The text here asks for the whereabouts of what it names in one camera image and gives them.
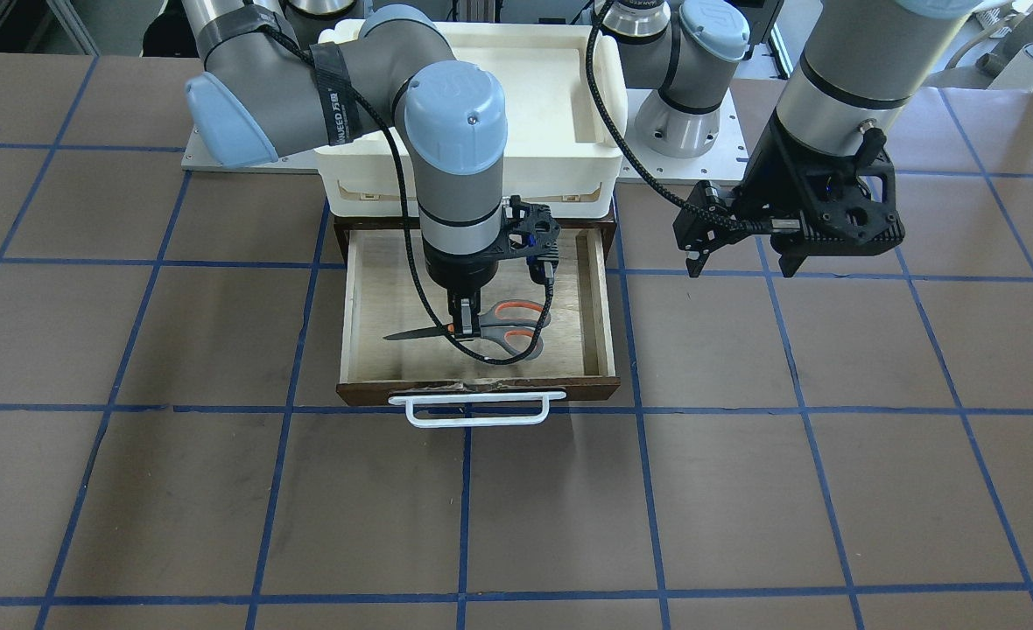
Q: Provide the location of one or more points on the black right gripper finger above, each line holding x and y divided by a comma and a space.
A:
473, 326
457, 312

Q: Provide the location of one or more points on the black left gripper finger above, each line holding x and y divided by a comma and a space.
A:
791, 261
700, 237

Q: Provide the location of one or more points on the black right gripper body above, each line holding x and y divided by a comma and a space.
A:
457, 269

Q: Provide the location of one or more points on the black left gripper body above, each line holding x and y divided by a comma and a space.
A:
763, 188

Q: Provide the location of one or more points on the orange grey scissors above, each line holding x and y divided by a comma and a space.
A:
495, 326

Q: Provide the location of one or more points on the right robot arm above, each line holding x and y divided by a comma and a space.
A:
262, 97

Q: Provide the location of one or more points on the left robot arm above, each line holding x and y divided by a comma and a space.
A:
862, 63

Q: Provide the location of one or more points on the dark wooden cabinet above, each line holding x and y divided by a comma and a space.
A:
478, 231

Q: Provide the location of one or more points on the white plastic tray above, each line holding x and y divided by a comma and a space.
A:
558, 150

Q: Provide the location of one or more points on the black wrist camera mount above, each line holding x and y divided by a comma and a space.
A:
530, 230

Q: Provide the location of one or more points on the white drawer handle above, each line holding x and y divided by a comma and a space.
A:
477, 409

